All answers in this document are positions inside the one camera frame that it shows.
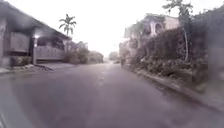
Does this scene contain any row of bushes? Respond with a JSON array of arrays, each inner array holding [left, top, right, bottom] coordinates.
[[63, 41, 105, 65]]

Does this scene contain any grey asphalt road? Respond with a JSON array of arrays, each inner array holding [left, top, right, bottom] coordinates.
[[0, 62, 224, 128]]

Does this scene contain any two-storey pale house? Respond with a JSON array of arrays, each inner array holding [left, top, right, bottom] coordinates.
[[119, 13, 181, 66]]

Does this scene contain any tall palm tree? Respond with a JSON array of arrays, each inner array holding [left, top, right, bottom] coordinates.
[[58, 13, 78, 43]]

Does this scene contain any grey concrete sidewalk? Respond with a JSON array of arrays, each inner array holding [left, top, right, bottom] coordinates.
[[121, 64, 224, 113]]

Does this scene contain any slim tree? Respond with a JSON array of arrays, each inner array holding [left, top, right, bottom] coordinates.
[[162, 0, 194, 63]]

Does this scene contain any low house with fence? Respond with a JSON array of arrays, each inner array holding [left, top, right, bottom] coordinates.
[[0, 1, 73, 69]]

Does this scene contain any overgrown hedge wall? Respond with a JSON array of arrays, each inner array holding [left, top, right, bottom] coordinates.
[[128, 8, 224, 84]]

